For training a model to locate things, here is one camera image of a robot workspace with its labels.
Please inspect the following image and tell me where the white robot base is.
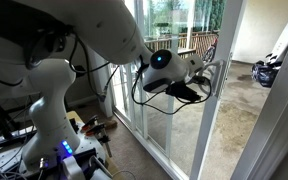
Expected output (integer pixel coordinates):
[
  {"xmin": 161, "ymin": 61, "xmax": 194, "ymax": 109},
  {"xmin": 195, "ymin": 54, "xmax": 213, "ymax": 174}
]
[{"xmin": 0, "ymin": 133, "xmax": 111, "ymax": 180}]

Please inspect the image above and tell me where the white door frame post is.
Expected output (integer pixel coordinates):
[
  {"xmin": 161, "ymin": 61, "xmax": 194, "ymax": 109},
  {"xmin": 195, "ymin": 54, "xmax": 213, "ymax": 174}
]
[{"xmin": 231, "ymin": 52, "xmax": 288, "ymax": 180}]

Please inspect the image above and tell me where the white sliding glass door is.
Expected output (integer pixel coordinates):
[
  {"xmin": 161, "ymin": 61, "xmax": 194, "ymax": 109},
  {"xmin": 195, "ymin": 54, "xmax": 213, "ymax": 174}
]
[{"xmin": 114, "ymin": 0, "xmax": 247, "ymax": 180}]

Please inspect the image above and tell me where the white surfboard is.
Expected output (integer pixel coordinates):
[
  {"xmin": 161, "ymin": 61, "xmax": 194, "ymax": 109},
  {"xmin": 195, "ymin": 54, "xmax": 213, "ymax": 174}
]
[{"xmin": 266, "ymin": 22, "xmax": 288, "ymax": 64}]

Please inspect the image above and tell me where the grey door handle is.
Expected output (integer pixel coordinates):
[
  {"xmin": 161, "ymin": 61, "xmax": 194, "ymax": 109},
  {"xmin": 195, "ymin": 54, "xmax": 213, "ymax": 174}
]
[{"xmin": 198, "ymin": 60, "xmax": 225, "ymax": 96}]

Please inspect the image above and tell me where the wooden deck railing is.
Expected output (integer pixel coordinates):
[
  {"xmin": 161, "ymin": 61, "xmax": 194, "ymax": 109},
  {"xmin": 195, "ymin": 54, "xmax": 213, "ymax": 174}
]
[{"xmin": 145, "ymin": 31, "xmax": 219, "ymax": 59}]

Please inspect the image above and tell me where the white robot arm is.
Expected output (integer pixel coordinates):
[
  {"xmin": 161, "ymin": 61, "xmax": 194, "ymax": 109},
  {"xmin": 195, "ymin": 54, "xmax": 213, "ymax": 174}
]
[{"xmin": 0, "ymin": 0, "xmax": 203, "ymax": 170}]

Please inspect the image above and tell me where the orange black clamp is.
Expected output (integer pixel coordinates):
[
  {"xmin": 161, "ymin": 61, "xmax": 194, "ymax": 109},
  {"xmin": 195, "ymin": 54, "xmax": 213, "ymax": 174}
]
[{"xmin": 81, "ymin": 115, "xmax": 112, "ymax": 156}]

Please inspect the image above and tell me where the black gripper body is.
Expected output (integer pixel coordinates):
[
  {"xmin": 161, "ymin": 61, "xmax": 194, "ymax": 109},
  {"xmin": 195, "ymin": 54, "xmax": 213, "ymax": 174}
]
[{"xmin": 165, "ymin": 82, "xmax": 201, "ymax": 102}]

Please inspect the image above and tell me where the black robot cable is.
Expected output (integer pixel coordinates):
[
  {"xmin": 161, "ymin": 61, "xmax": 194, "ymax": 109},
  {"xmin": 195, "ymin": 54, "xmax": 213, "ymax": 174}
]
[{"xmin": 130, "ymin": 54, "xmax": 214, "ymax": 116}]

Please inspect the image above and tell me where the black garbage bag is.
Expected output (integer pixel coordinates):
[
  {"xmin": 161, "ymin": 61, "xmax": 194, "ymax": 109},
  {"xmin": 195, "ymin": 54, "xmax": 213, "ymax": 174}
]
[{"xmin": 251, "ymin": 61, "xmax": 281, "ymax": 88}]

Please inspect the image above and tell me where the red bicycle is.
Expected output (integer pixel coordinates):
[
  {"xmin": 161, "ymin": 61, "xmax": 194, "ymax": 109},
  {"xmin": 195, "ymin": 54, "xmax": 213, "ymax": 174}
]
[{"xmin": 202, "ymin": 38, "xmax": 218, "ymax": 63}]

